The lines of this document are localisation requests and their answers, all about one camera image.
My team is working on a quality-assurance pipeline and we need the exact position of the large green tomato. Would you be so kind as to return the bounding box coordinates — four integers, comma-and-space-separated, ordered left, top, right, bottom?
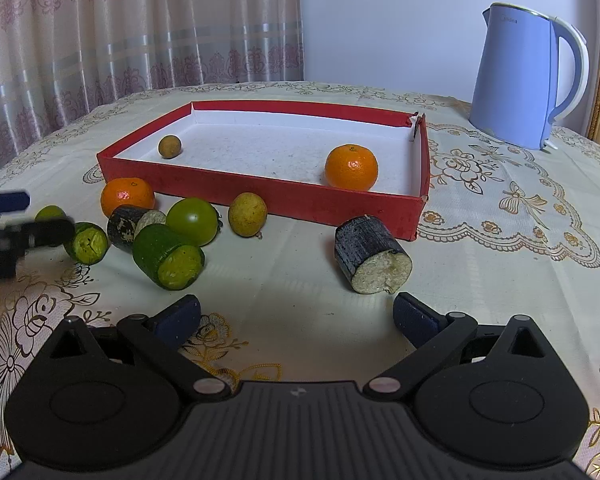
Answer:
166, 197, 223, 247

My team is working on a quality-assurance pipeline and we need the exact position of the cream floral tablecloth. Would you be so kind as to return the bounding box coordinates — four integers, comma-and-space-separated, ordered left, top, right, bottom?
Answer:
0, 81, 600, 480

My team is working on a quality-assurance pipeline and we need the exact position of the floral lace curtain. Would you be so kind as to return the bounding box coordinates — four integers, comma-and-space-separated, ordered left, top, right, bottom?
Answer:
0, 0, 305, 181

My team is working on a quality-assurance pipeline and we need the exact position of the short green cucumber piece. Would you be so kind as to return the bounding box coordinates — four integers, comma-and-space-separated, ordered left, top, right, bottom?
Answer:
62, 222, 110, 264

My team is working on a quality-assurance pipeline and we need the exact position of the blue electric kettle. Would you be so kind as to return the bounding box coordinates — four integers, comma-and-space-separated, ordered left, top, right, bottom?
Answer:
469, 2, 591, 152

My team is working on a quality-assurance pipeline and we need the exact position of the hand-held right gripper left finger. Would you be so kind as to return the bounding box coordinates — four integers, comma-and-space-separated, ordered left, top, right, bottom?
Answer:
45, 295, 233, 403

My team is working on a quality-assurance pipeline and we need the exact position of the small green tomato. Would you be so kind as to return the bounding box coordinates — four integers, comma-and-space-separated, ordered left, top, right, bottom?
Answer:
34, 205, 68, 223

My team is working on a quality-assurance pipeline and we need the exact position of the small orange tangerine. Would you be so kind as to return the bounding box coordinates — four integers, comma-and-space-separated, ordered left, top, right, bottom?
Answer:
100, 178, 156, 217

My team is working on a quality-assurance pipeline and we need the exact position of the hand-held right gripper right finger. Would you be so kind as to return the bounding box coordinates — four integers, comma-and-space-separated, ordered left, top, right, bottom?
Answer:
362, 291, 548, 403

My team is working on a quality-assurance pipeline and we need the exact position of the red cardboard box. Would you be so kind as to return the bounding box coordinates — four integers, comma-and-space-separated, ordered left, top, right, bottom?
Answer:
96, 101, 429, 241

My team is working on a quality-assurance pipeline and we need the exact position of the small black sugarcane piece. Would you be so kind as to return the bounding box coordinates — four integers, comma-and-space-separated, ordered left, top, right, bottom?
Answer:
106, 205, 167, 254

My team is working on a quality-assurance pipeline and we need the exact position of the long green cucumber piece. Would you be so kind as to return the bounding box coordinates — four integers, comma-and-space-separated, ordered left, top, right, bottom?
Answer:
132, 224, 206, 291

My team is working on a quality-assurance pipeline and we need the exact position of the large orange tangerine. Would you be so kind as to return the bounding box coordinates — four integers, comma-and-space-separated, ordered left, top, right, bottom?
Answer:
324, 144, 379, 192

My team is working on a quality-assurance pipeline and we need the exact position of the large black sugarcane piece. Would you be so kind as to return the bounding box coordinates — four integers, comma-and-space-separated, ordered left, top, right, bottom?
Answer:
334, 215, 413, 295

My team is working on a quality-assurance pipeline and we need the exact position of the large yellowish longan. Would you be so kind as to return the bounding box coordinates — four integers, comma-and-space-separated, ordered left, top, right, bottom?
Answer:
228, 192, 269, 237

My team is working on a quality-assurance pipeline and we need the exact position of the small brown longan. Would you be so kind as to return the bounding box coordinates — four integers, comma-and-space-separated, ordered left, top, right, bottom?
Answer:
158, 135, 183, 160

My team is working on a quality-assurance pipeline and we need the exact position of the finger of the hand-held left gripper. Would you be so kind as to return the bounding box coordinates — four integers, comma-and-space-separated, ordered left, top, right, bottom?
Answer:
0, 217, 76, 281
0, 189, 31, 215

